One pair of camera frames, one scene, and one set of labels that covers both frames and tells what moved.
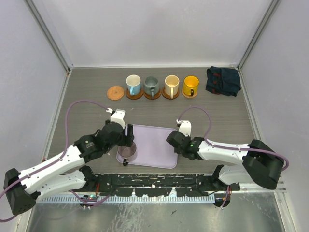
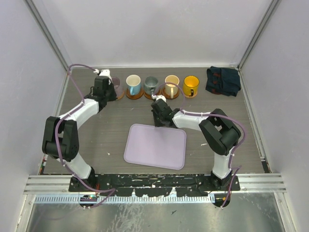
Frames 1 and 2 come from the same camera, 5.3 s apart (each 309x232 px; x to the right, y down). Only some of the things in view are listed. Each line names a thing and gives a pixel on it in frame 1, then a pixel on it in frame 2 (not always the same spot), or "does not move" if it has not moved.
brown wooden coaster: (133, 97) does not move
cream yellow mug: (172, 85) does not move
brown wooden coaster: (156, 96) does not move
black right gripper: (177, 150) -> (156, 123)
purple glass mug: (126, 152) -> (116, 82)
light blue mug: (133, 85) does not move
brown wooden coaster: (168, 96) does not move
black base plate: (161, 184) does not move
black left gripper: (126, 140) -> (112, 97)
